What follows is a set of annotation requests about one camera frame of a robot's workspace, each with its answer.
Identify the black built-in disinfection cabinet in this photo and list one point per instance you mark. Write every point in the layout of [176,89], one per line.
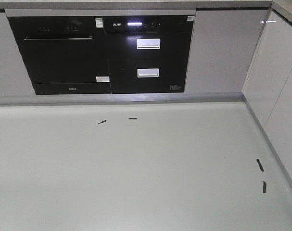
[124,59]

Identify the black built-in dishwasher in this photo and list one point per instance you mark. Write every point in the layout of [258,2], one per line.
[63,54]

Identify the grey cabinet door right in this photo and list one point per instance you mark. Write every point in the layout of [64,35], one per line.
[222,47]

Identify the black tape strip right upper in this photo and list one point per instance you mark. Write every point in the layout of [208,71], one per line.
[260,165]

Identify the grey side cabinet door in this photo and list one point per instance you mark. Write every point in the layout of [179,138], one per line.
[268,87]

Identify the black tape strip right lower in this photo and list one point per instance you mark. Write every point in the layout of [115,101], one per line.
[264,189]

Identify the grey cabinet door left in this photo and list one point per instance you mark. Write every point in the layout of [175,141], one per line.
[14,79]

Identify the lower silver drawer handle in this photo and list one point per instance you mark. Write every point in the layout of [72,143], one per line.
[147,72]

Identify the silver drawer handle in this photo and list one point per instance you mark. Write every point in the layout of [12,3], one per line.
[148,44]
[147,72]

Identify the upper silver drawer handle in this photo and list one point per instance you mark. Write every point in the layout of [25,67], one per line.
[148,44]

